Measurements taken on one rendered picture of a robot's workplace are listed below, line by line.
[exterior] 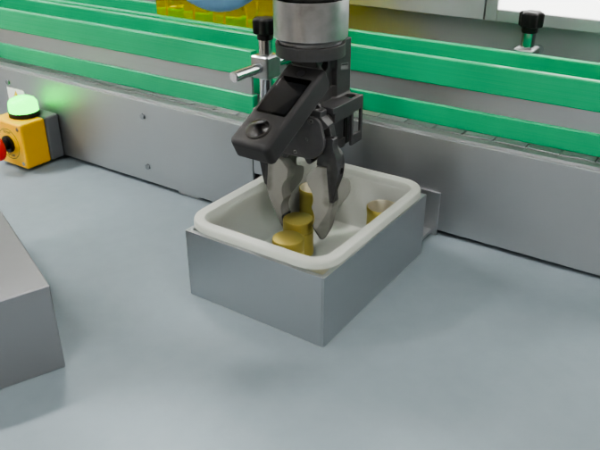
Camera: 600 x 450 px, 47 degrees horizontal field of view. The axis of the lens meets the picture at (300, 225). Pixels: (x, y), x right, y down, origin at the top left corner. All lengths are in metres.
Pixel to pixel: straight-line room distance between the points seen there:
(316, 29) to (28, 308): 0.36
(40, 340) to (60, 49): 0.57
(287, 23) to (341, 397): 0.35
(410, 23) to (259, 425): 0.66
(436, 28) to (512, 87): 0.26
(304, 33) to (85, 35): 0.46
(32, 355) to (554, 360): 0.48
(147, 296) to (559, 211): 0.46
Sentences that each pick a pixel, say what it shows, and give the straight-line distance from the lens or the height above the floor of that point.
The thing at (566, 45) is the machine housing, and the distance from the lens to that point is 0.99.
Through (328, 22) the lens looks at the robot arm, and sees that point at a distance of 0.68.
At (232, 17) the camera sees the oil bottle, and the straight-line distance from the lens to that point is 1.00.
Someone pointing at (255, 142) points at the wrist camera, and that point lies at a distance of 0.65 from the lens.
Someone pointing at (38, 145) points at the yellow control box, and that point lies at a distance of 1.12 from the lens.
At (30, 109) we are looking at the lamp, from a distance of 1.12.
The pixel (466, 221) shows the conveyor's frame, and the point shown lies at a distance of 0.86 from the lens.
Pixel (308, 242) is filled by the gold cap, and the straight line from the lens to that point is 0.77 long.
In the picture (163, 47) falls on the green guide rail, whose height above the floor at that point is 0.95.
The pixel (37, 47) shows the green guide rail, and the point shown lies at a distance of 1.17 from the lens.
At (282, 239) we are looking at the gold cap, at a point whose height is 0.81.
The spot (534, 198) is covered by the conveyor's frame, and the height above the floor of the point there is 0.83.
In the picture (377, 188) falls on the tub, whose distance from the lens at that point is 0.82.
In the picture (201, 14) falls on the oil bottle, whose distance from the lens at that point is 1.04.
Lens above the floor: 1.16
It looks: 28 degrees down
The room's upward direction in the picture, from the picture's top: straight up
